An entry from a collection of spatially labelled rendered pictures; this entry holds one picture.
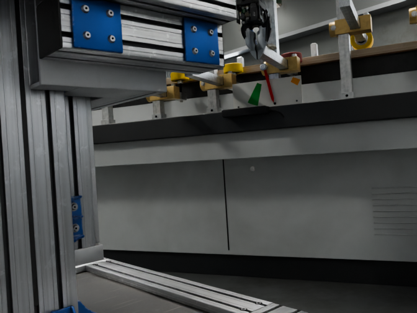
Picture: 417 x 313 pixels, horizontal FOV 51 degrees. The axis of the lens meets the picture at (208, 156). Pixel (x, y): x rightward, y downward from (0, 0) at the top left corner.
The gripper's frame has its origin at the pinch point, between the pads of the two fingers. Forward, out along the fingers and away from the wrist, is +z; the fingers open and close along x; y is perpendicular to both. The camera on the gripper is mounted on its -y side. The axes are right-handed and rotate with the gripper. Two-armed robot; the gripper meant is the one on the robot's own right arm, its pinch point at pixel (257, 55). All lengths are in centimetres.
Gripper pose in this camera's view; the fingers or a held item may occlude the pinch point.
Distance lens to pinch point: 134.5
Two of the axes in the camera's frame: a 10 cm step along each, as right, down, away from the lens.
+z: 0.6, 10.0, 0.0
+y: -4.1, 0.3, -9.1
